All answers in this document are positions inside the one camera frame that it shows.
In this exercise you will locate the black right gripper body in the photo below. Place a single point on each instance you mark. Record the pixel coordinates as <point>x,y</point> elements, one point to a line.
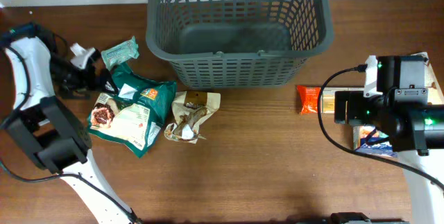
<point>364,111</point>

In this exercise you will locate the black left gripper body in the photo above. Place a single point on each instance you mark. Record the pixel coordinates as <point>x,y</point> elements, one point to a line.
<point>73,78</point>

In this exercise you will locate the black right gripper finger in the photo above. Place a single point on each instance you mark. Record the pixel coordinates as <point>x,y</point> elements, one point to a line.
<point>340,115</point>
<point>340,100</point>

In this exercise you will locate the orange biscuit packet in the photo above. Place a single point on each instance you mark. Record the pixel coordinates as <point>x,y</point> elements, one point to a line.
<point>309,98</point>

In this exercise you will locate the teal tissue pack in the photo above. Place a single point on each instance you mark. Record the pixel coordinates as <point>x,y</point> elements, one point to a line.
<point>120,53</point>

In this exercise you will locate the green coffee bean bag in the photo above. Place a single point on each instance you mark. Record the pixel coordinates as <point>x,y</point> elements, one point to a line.
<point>134,116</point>

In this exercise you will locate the beige brown snack pouch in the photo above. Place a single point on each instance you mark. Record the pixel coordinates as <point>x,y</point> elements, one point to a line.
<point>190,110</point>

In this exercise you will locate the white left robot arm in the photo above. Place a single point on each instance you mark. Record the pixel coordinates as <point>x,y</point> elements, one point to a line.
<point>46,130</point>

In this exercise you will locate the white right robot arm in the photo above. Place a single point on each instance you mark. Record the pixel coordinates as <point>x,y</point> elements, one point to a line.
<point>395,101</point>

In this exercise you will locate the blue snack packet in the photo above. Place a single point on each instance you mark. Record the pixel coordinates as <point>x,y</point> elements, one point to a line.
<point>378,144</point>

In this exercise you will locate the beige cookie packet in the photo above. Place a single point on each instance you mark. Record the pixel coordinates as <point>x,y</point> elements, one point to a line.
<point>435,94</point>

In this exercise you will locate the black device at table edge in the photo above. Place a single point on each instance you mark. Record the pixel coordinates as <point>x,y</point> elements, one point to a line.
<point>359,218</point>

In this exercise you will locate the grey plastic lattice basket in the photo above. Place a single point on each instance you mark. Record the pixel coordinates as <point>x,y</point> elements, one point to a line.
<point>237,43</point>

